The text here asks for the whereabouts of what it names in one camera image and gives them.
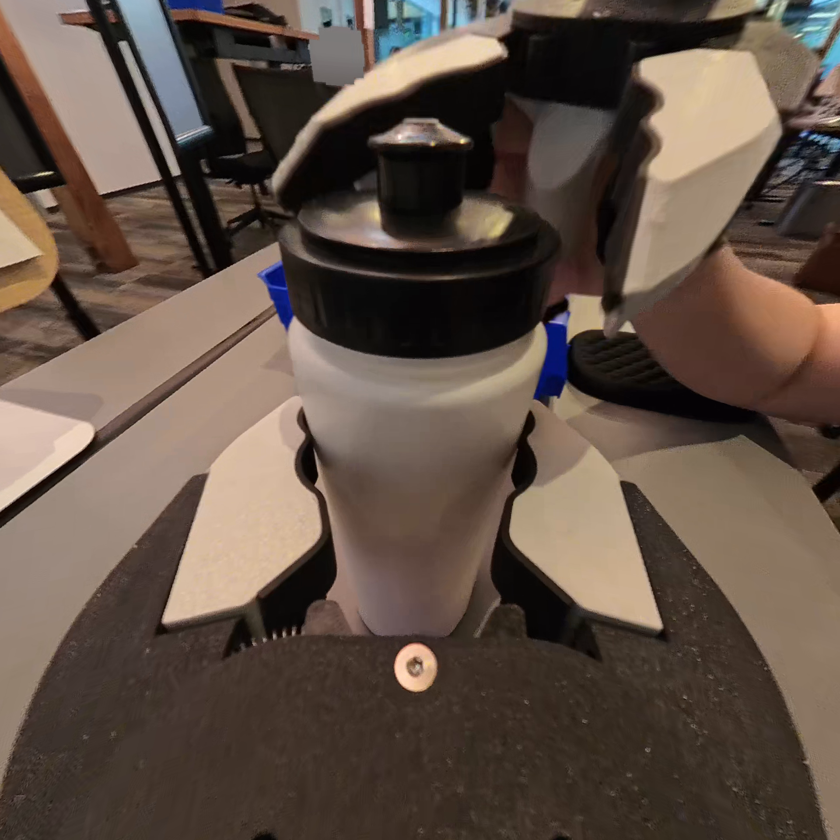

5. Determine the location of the black mesh office chair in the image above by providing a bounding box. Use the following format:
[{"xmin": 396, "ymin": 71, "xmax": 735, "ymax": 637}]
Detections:
[{"xmin": 226, "ymin": 62, "xmax": 342, "ymax": 232}]

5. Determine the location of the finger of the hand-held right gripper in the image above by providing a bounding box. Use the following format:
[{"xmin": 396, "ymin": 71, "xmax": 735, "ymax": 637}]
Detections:
[
  {"xmin": 599, "ymin": 20, "xmax": 823, "ymax": 340},
  {"xmin": 270, "ymin": 31, "xmax": 511, "ymax": 214}
]

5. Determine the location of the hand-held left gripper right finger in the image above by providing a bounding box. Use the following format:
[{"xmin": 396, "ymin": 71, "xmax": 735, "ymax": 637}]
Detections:
[{"xmin": 490, "ymin": 399, "xmax": 665, "ymax": 637}]

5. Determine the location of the person's right forearm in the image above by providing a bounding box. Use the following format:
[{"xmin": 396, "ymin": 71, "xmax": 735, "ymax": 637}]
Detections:
[{"xmin": 755, "ymin": 308, "xmax": 840, "ymax": 426}]

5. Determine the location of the blue plastic storage bin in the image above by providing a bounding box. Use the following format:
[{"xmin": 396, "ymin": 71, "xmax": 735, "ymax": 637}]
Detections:
[{"xmin": 258, "ymin": 261, "xmax": 571, "ymax": 403}]

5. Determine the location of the instruction sheet on stand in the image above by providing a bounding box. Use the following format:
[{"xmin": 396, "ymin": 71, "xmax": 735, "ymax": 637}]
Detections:
[{"xmin": 0, "ymin": 167, "xmax": 99, "ymax": 513}]

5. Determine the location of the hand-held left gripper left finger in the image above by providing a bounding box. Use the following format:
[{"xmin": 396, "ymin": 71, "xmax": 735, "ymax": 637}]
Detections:
[{"xmin": 161, "ymin": 396, "xmax": 337, "ymax": 634}]

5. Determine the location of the white plastic bottle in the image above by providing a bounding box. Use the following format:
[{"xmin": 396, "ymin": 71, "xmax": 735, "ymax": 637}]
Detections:
[{"xmin": 287, "ymin": 318, "xmax": 550, "ymax": 637}]

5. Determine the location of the black bottle lid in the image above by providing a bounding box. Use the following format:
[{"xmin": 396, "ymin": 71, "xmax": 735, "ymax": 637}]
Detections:
[{"xmin": 276, "ymin": 118, "xmax": 563, "ymax": 359}]

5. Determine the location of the wooden table leg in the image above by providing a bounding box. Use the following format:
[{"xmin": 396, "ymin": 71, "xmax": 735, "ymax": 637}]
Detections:
[{"xmin": 0, "ymin": 13, "xmax": 139, "ymax": 273}]

